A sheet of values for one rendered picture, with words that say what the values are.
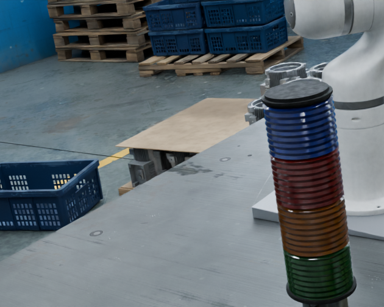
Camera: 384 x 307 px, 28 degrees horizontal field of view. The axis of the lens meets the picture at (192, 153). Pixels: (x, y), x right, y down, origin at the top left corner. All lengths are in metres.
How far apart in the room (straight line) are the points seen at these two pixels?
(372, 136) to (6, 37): 7.09
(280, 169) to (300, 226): 0.05
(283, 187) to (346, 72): 0.68
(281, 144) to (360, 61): 0.70
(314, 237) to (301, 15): 0.66
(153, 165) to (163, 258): 2.23
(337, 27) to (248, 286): 0.44
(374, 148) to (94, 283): 0.53
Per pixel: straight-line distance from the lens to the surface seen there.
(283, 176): 0.65
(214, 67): 6.21
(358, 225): 1.34
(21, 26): 8.37
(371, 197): 1.40
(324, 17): 1.27
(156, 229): 1.47
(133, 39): 7.28
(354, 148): 1.36
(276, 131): 0.64
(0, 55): 8.21
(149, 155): 3.55
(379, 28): 1.32
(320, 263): 0.68
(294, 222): 0.66
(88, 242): 1.48
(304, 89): 0.65
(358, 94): 1.32
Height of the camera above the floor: 1.38
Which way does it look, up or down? 18 degrees down
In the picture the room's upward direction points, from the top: 10 degrees counter-clockwise
